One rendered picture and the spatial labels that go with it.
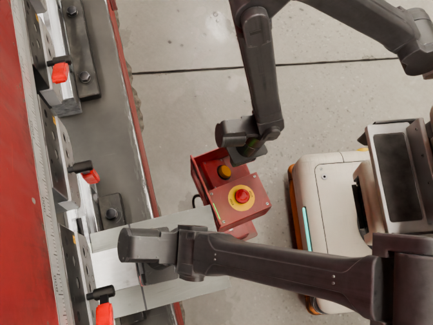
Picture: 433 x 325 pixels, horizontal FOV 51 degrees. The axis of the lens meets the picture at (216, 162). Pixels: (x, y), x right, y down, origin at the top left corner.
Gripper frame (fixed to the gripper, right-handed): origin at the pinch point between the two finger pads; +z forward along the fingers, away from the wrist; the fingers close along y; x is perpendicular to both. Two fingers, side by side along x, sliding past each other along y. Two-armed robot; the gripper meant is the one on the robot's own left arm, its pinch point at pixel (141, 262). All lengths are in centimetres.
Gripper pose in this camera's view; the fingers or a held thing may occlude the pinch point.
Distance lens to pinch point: 96.5
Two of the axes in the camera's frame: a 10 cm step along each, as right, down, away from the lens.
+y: 2.4, 9.3, -2.6
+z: -4.9, 3.5, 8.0
